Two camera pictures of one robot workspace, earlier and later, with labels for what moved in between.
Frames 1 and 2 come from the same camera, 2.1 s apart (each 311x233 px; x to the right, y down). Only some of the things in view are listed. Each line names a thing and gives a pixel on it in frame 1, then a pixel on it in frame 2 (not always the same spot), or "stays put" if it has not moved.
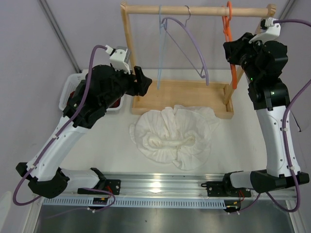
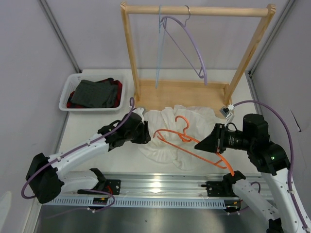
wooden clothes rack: [150, 94] stays put
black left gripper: [143, 81] -> [145, 137]
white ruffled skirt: [176, 134] stays put
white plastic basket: [71, 82] stays put
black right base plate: [220, 189] stays put
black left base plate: [112, 185] stays put
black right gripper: [235, 48] -> [213, 142]
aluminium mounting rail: [168, 185] stays put
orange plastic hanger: [226, 16] -> [222, 159]
